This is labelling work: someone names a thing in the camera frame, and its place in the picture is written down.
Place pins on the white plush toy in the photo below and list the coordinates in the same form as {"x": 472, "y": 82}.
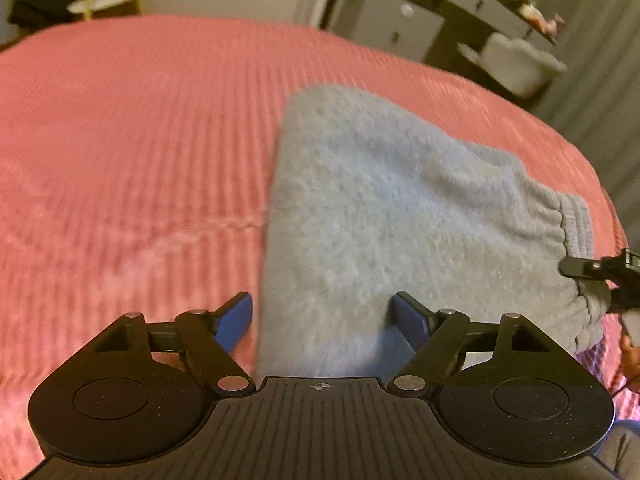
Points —
{"x": 530, "y": 11}

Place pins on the white shell-back chair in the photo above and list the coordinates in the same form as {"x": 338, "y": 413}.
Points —
{"x": 520, "y": 62}

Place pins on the grey curtain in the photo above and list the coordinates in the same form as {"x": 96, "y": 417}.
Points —
{"x": 595, "y": 45}

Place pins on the grey nightstand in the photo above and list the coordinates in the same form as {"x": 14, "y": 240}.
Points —
{"x": 390, "y": 20}

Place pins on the person's right hand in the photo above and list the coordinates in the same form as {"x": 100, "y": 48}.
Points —
{"x": 631, "y": 365}

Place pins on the red ribbed blanket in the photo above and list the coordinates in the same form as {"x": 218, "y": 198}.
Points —
{"x": 130, "y": 150}

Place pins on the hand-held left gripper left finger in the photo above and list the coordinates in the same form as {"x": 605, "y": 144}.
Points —
{"x": 237, "y": 314}

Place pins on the grey pants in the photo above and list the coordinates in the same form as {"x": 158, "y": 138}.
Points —
{"x": 380, "y": 200}

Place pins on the purple plush toy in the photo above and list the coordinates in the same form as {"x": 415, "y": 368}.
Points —
{"x": 554, "y": 24}

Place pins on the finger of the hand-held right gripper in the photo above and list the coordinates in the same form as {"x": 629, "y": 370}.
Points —
{"x": 582, "y": 266}

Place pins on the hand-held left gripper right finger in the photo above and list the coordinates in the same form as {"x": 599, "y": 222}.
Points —
{"x": 410, "y": 316}

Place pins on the grey dressing table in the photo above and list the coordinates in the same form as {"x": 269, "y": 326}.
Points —
{"x": 475, "y": 15}

